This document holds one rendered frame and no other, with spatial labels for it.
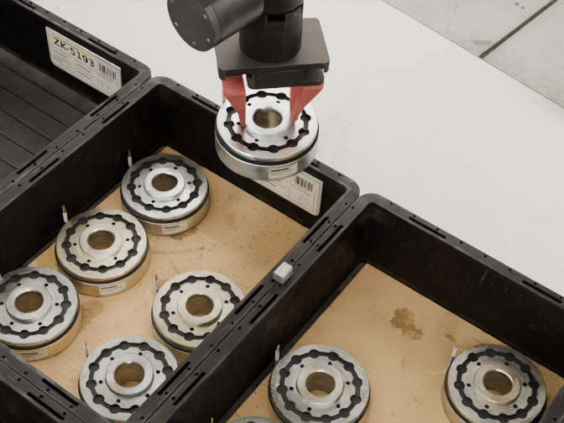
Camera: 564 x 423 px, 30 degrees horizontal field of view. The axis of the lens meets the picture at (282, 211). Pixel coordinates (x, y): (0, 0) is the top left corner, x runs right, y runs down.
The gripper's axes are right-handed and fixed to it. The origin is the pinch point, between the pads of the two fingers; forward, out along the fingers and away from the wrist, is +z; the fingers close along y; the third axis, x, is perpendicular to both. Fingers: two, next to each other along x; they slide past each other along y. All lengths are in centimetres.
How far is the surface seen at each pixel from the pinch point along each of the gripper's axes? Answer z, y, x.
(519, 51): 106, 87, 124
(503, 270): 12.7, 23.1, -12.5
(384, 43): 36, 27, 51
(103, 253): 18.8, -17.7, -0.4
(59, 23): 12.5, -21.3, 31.9
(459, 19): 106, 75, 139
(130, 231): 19.3, -14.6, 2.9
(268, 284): 12.6, -1.3, -11.4
